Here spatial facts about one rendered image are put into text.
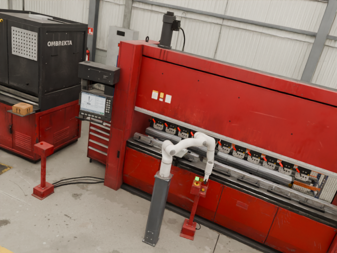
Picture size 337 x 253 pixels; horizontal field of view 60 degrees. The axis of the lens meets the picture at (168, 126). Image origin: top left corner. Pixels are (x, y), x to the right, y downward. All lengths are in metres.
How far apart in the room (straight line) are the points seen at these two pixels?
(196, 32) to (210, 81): 4.39
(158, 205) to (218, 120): 1.33
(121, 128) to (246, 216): 2.13
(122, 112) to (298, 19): 5.06
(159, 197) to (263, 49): 5.27
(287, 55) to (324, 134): 4.30
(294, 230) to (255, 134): 1.31
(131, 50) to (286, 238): 3.17
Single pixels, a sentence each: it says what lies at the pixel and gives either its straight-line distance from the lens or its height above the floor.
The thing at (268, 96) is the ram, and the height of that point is 2.06.
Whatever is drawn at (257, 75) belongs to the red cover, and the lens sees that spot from 3.65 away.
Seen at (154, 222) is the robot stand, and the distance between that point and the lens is 3.80.
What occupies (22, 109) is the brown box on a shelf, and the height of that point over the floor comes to 1.08.
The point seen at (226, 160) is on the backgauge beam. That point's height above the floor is 0.94.
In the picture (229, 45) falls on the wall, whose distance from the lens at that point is 7.93.
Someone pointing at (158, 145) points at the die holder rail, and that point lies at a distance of 4.35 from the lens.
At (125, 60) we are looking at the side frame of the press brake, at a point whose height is 2.06.
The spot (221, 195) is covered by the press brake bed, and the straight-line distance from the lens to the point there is 4.16.
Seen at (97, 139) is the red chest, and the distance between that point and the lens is 5.14.
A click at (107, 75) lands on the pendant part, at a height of 1.87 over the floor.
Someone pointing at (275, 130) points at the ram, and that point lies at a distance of 3.78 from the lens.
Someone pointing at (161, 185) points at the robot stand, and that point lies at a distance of 3.47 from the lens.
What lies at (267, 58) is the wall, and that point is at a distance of 7.85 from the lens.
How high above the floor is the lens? 2.82
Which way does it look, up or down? 22 degrees down
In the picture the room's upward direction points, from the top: 11 degrees clockwise
